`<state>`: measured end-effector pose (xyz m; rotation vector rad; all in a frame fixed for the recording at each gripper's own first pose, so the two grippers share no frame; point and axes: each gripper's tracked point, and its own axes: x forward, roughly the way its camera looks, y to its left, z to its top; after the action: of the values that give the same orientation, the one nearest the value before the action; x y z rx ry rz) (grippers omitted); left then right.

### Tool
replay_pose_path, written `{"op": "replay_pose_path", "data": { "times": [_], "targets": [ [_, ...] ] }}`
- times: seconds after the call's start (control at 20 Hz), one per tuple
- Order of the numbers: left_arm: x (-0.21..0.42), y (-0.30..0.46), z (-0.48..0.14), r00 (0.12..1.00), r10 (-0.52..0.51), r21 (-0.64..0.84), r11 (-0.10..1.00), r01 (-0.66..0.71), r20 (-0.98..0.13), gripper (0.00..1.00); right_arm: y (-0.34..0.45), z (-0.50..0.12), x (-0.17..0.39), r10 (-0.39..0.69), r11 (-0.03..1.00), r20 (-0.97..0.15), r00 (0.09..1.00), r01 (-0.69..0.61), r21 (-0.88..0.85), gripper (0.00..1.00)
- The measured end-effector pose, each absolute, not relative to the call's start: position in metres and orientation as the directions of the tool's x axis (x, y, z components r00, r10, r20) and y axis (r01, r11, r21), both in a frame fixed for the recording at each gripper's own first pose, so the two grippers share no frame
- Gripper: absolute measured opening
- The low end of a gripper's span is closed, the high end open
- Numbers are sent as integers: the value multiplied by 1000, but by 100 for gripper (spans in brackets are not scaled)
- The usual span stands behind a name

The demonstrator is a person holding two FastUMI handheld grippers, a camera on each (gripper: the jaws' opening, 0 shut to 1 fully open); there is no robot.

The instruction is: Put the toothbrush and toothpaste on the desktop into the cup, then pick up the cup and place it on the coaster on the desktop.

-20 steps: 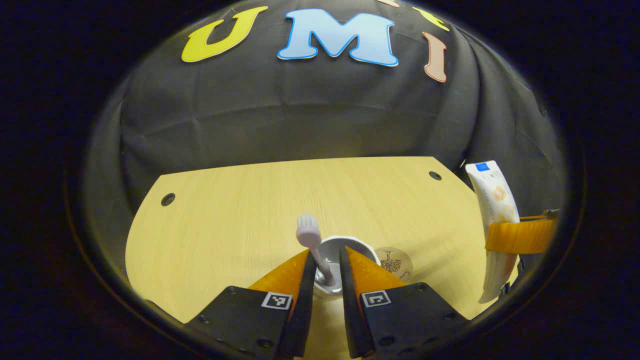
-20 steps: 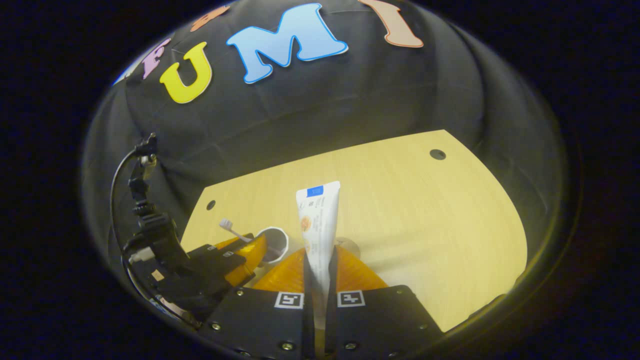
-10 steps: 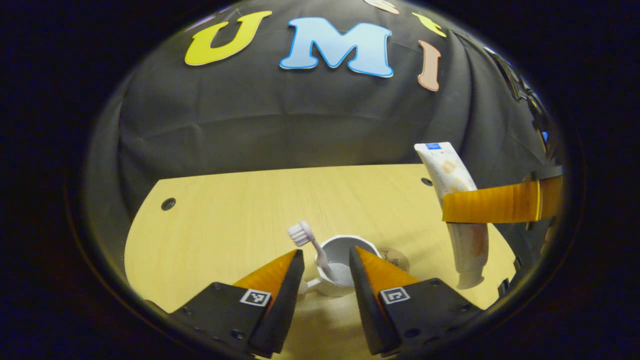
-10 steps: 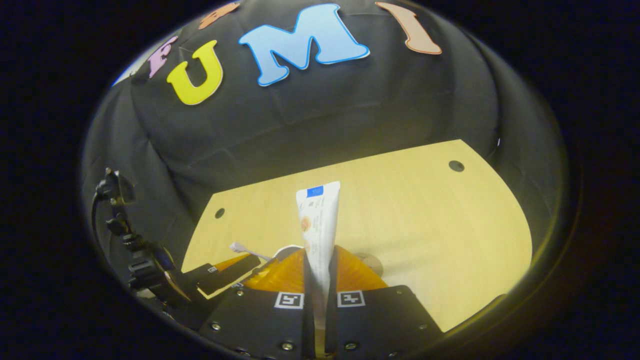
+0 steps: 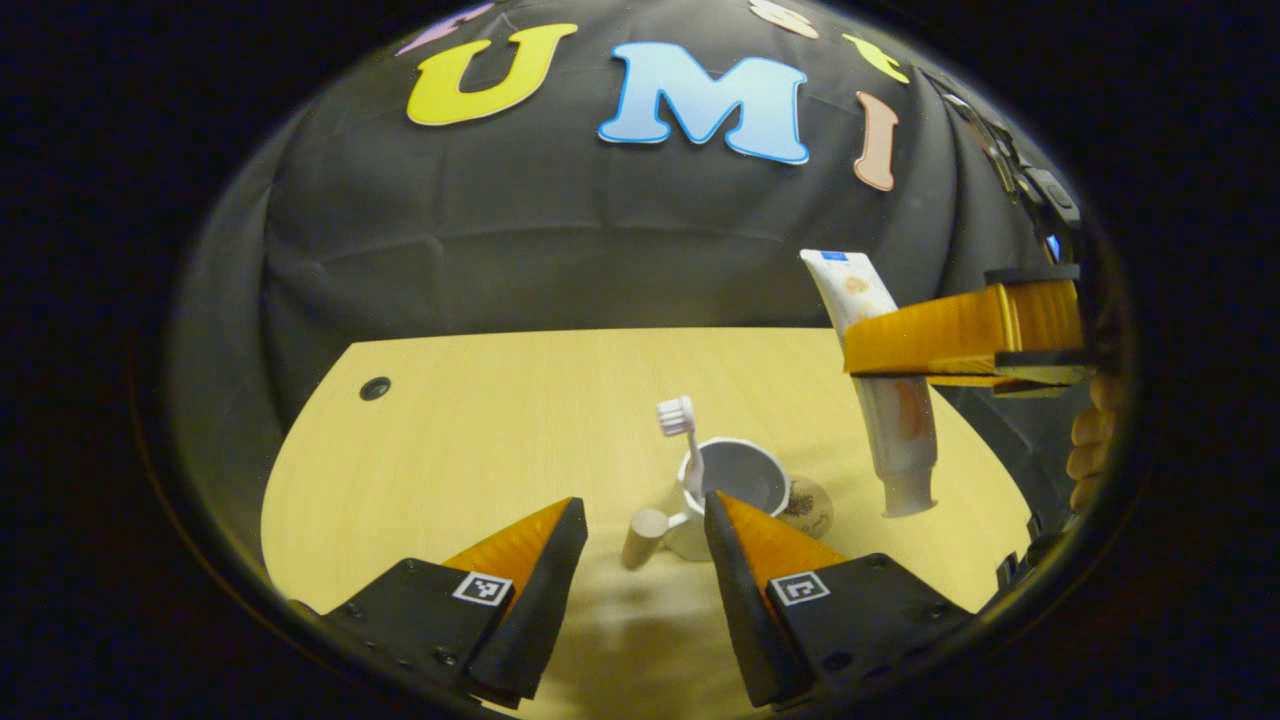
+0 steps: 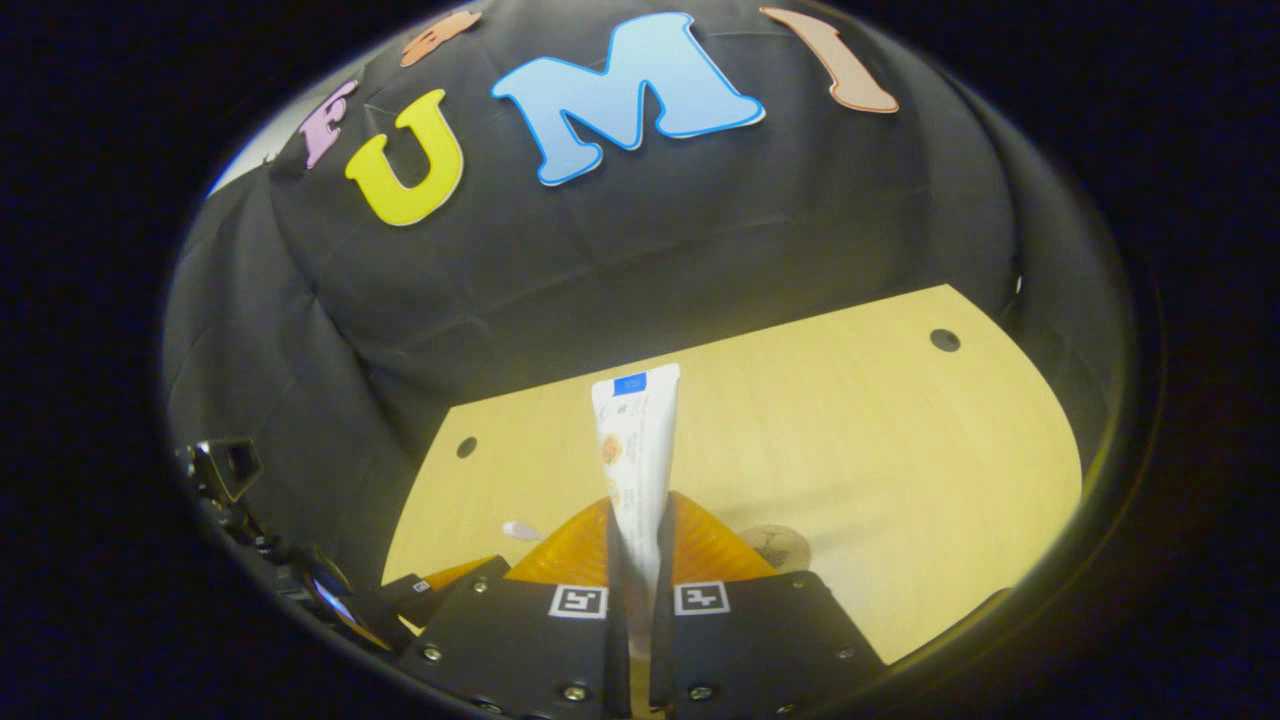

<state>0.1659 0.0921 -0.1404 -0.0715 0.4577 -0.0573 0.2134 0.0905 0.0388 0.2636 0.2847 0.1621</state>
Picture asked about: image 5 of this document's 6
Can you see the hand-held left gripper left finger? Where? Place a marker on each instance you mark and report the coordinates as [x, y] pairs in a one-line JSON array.
[[545, 600]]

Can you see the round cork coaster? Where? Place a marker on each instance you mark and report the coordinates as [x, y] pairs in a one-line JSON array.
[[812, 508]]

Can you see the light wooden desktop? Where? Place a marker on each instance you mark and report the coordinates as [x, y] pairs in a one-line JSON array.
[[480, 440]]

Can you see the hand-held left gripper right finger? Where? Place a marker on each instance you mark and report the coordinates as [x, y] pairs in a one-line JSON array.
[[740, 620]]

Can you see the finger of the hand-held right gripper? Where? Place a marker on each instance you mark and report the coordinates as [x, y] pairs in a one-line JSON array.
[[950, 325], [1040, 373]]

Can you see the white toothbrush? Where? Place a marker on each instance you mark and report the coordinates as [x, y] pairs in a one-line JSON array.
[[678, 418]]

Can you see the white toothpaste tube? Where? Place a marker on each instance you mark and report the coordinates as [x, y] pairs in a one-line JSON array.
[[900, 430]]

